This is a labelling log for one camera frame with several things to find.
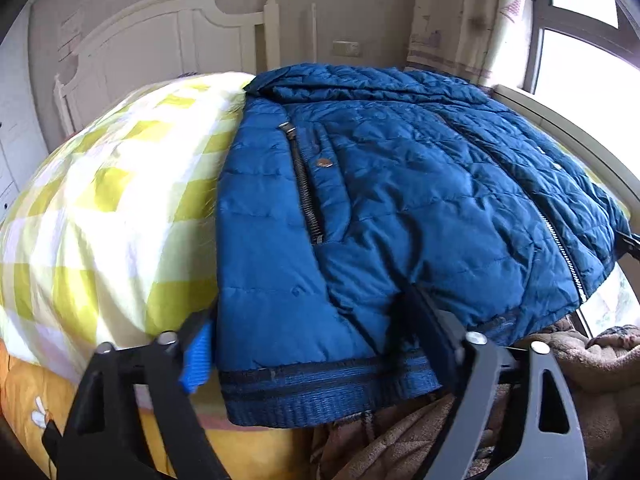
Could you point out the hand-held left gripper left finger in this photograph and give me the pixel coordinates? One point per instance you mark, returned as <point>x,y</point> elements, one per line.
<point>197,360</point>

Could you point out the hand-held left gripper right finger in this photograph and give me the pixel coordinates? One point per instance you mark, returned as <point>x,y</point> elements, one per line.
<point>432,335</point>

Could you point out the dark framed window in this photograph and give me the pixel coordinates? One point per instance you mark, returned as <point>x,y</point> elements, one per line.
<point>540,15</point>

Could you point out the slim pole lamp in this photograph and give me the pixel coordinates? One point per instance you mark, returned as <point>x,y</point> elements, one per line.
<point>313,35</point>

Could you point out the yellow checked quilt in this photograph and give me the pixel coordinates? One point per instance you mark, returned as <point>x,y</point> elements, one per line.
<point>110,210</point>

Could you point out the brown fleece blanket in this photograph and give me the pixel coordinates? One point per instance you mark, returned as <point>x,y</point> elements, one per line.
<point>600,375</point>

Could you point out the beige wall outlet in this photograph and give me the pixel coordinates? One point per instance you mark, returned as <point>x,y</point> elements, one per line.
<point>346,49</point>

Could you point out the cream window sill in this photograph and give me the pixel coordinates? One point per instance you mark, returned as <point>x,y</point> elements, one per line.
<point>560,120</point>

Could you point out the white wardrobe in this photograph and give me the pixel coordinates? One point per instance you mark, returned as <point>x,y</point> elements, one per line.
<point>17,110</point>

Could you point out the orange flowered bed sheet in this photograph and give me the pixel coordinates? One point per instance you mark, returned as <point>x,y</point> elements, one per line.
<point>250,452</point>

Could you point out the white bed headboard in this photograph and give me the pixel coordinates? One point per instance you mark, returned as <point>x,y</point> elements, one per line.
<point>165,45</point>

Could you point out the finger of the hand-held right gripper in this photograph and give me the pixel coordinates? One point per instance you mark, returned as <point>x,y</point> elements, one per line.
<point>632,246</point>

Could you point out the printed beige curtain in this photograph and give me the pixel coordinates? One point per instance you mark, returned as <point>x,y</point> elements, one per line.
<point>460,20</point>

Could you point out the blue quilted jacket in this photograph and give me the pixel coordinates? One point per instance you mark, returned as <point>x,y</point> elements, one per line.
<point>400,185</point>

